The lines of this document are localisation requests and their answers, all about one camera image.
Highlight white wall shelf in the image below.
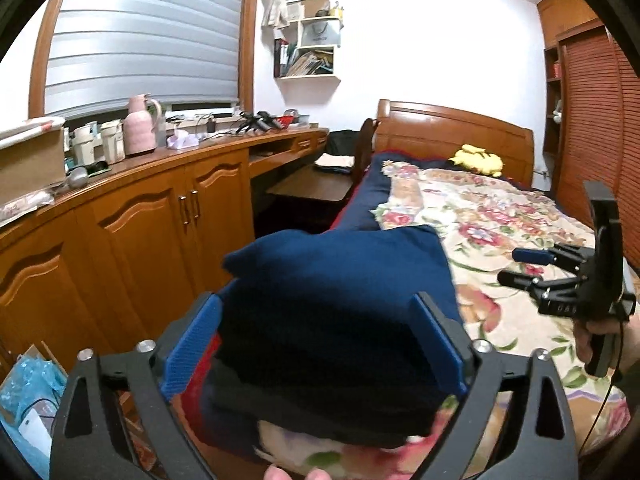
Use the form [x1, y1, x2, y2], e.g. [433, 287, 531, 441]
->
[272, 15, 343, 81]

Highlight dark wooden chair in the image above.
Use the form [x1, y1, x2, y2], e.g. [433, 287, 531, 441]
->
[265, 117, 377, 206]

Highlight stack of books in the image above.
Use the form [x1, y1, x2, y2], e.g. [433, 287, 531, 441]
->
[289, 47, 335, 77]

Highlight black hand-held device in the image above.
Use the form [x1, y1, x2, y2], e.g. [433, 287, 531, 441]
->
[235, 110, 286, 135]

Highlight white seat cushion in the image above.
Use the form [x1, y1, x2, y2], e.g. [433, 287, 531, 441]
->
[314, 154, 355, 175]

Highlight wooden bed headboard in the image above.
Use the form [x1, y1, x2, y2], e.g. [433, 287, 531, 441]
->
[374, 99, 536, 186]

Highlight cardboard box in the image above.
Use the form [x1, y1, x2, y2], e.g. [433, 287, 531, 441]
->
[0, 117, 68, 206]

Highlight grey paper shopping bag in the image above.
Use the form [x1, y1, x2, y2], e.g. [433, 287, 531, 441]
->
[299, 19, 341, 48]

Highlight blue plastic bag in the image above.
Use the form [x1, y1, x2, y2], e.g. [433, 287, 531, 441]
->
[0, 345, 68, 461]

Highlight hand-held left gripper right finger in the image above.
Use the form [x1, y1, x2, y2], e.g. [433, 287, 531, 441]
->
[411, 291, 581, 480]

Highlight black folded clothes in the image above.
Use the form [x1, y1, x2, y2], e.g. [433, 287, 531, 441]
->
[210, 300, 453, 448]

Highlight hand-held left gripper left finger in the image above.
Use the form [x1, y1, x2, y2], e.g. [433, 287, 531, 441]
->
[49, 291, 223, 480]

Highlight black cable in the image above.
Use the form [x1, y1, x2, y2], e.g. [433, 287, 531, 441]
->
[580, 305, 632, 456]

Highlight clear plastic packet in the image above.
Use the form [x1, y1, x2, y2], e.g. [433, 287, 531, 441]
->
[0, 187, 56, 226]

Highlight wooden window frame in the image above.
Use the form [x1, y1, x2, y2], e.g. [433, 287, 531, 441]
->
[27, 0, 262, 121]

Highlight grey window blind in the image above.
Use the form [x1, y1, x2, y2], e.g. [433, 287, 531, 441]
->
[44, 0, 248, 121]

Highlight bed with floral cover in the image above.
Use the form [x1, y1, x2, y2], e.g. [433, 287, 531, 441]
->
[255, 160, 636, 480]

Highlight white jar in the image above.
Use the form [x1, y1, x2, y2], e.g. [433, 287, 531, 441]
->
[99, 120, 126, 165]
[72, 122, 101, 166]

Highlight wooden louvred wardrobe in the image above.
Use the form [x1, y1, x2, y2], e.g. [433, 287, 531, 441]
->
[537, 0, 640, 261]

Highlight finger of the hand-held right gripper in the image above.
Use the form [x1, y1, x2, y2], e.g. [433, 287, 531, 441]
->
[497, 271, 586, 296]
[512, 244, 593, 268]

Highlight white tissue pack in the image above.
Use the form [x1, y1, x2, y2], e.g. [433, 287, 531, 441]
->
[167, 129, 201, 150]

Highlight wooden desk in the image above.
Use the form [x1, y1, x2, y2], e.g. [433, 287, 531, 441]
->
[0, 127, 331, 376]

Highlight person's left hand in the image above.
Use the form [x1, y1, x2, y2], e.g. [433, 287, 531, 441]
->
[264, 464, 342, 480]

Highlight pink thermos jug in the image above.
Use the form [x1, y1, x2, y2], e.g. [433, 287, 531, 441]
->
[124, 94, 163, 156]

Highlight person's right hand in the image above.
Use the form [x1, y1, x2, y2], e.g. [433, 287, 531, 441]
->
[574, 318, 628, 378]

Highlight yellow plush toy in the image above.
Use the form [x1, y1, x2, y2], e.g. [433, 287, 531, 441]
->
[448, 144, 505, 177]

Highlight dark cloth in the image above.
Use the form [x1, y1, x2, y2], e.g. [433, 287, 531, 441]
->
[325, 130, 368, 158]

